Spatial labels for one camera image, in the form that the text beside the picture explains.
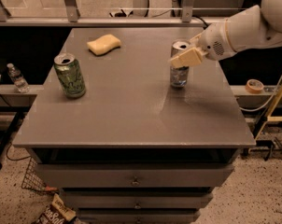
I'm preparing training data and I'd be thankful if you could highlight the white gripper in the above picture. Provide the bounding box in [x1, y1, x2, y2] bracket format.
[170, 19, 236, 68]

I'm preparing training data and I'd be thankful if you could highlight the silver blue redbull can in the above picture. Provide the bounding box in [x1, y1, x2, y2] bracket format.
[170, 39, 190, 88]

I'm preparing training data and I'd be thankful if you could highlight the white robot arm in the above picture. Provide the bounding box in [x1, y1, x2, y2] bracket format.
[170, 0, 282, 68]

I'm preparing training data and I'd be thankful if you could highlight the green soda can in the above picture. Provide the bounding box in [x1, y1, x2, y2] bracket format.
[54, 53, 86, 98]

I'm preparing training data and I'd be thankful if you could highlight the roll of tan tape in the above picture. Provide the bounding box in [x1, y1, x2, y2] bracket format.
[246, 79, 264, 94]

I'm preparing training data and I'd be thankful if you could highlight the yellow sponge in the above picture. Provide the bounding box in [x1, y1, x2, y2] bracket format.
[87, 35, 121, 56]

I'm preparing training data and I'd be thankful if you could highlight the yellow metal stand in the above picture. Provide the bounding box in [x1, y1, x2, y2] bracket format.
[253, 85, 282, 140]

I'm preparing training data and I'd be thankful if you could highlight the grey drawer cabinet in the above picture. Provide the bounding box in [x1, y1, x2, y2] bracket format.
[14, 28, 254, 224]

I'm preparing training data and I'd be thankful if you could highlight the clear plastic water bottle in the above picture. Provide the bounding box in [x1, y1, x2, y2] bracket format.
[7, 63, 29, 93]

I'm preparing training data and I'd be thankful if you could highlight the snack chip bag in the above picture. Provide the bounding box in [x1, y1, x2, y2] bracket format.
[31, 194, 77, 224]

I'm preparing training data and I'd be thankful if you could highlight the wire mesh basket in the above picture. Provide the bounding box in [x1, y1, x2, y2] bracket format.
[21, 159, 57, 194]

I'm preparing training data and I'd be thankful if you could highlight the black cable on floor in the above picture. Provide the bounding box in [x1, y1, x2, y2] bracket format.
[0, 82, 32, 162]

